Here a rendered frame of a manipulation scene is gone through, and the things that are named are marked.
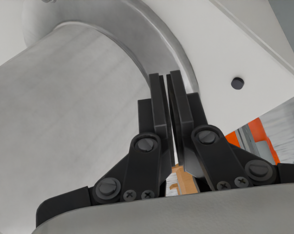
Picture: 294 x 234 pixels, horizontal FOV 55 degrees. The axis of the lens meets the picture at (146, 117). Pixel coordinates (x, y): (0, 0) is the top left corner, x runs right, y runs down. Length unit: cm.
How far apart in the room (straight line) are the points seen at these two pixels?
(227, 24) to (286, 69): 4
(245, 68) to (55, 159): 13
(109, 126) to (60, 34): 8
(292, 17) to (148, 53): 80
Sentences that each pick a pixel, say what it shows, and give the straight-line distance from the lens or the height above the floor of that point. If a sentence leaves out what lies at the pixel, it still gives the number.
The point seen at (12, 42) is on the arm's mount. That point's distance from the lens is 36.
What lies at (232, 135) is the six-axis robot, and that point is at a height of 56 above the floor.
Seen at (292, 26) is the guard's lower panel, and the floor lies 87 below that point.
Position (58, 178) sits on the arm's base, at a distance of 17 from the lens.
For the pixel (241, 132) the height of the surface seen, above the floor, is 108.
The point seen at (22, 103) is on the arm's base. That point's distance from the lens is 18.
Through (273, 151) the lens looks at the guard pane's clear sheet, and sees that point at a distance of 103.
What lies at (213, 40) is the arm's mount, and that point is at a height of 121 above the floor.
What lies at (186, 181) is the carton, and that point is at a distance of 766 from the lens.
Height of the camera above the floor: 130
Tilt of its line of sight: 20 degrees down
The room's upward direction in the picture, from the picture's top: 166 degrees clockwise
